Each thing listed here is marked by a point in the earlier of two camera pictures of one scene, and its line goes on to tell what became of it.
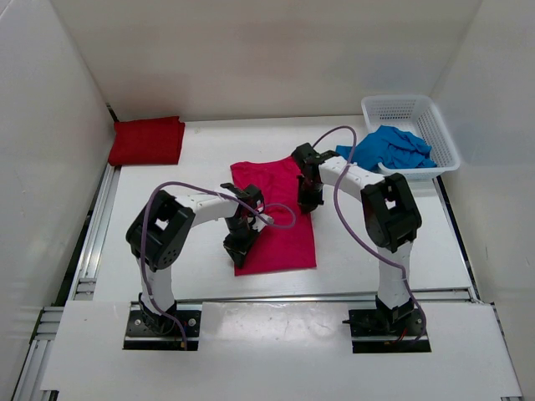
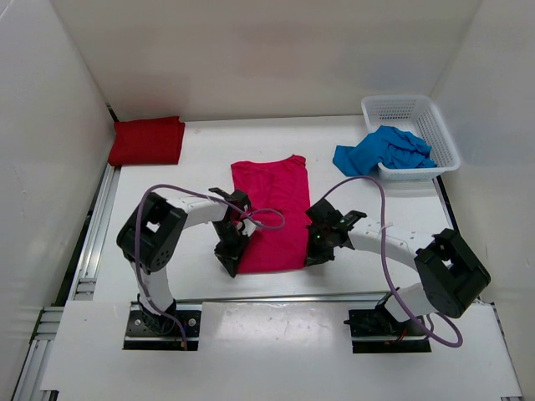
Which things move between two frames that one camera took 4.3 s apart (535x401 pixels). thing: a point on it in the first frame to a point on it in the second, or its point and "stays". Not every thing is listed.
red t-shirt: [153, 141] stays
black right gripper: [308, 204] to [313, 256]
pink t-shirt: [286, 243] stays
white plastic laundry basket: [416, 114] stays
